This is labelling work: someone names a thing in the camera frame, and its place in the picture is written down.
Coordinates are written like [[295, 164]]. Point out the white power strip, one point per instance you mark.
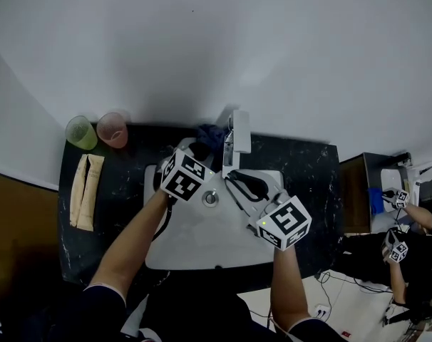
[[322, 312]]

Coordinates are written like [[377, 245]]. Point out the green plastic cup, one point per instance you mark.
[[81, 134]]

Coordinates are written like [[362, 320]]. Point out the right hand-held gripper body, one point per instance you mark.
[[284, 223]]

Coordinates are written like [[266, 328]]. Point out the pink plastic cup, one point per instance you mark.
[[112, 131]]

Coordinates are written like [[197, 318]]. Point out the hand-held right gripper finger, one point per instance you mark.
[[237, 187], [253, 181]]

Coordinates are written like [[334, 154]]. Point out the chrome sink faucet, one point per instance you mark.
[[242, 134]]

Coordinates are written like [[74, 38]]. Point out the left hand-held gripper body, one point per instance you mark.
[[183, 180]]

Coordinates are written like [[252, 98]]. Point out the person's right forearm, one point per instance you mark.
[[289, 287]]

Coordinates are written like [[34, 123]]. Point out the brown wooden cabinet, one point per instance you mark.
[[355, 194]]

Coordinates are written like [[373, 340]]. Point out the beige paper packet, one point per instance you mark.
[[78, 191], [91, 194]]

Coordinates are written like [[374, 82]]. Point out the white ceramic sink basin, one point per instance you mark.
[[201, 241]]

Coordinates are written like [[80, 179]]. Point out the another person's forearm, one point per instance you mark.
[[397, 283], [421, 215]]

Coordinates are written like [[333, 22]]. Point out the person's left forearm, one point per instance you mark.
[[134, 241]]

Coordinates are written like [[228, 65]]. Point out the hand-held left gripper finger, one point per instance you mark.
[[201, 150]]

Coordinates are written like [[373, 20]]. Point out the person's dark clothing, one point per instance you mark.
[[187, 319]]

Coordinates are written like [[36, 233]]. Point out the bright blue cloth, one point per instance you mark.
[[375, 201]]

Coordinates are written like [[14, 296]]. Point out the dark blue cloth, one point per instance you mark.
[[210, 135]]

